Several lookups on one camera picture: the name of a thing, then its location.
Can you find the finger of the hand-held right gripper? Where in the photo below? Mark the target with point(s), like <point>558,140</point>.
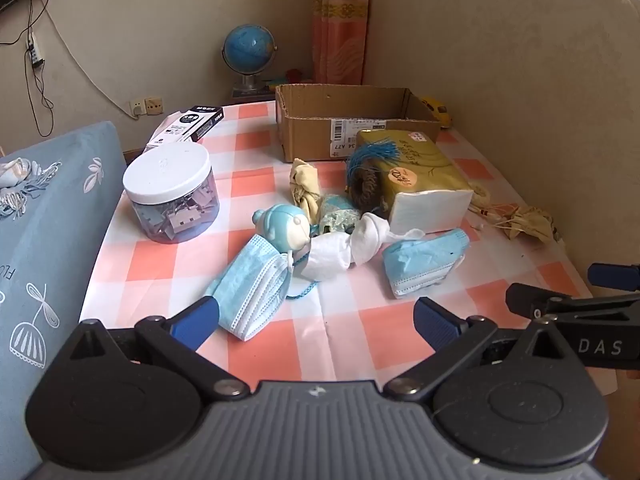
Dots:
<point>530,297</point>
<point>612,276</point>

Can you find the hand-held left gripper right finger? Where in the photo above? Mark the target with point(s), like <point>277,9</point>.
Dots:
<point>436,325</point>

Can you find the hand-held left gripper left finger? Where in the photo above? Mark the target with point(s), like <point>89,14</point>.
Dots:
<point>195,322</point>

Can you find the blue face mask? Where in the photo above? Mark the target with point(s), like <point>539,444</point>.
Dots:
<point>250,285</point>
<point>425,260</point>

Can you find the white sock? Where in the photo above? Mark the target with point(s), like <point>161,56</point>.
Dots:
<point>330,255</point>

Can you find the cardboard box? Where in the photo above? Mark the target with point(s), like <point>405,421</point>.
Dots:
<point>310,132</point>

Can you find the pink checkered tablecloth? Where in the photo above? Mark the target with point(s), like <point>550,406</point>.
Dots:
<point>350,320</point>

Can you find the blue doll toy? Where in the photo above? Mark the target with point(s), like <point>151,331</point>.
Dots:
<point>282,225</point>

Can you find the green patterned sachet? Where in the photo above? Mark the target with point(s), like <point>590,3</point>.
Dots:
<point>337,212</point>

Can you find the blue printed pillow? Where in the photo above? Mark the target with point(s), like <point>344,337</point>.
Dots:
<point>55,270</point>

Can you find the brown woven pouch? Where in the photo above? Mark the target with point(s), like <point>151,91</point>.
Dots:
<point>367,187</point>

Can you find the clear jar with white lid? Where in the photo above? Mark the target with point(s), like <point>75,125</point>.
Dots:
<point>167,170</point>

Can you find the olive tissue pack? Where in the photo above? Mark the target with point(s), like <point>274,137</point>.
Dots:
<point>435,160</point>

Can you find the blue tassel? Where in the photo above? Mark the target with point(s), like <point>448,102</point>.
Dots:
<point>367,157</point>

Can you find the beige cloth pouch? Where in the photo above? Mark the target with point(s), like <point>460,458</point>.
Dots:
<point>305,177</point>

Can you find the black and white carton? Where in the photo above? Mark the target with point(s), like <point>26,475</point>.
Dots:
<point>187,122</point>

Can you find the yellow toy car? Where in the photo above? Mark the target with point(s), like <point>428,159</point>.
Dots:
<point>436,109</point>

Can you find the white blue fringed cloth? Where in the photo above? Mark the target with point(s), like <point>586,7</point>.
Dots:
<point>17,172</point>

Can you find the brown printed box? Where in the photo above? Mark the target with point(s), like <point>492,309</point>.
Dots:
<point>252,94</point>

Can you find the red toy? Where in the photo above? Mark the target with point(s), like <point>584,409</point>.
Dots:
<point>295,74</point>

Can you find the blue desk globe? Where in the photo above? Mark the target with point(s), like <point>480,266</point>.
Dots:
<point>247,47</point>

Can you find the white power strip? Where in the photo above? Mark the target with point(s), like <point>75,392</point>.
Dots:
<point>35,50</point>

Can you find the orange curtain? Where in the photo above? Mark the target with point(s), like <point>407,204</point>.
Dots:
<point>340,20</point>

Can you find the white wall outlet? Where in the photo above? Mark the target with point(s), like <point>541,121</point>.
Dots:
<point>147,106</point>

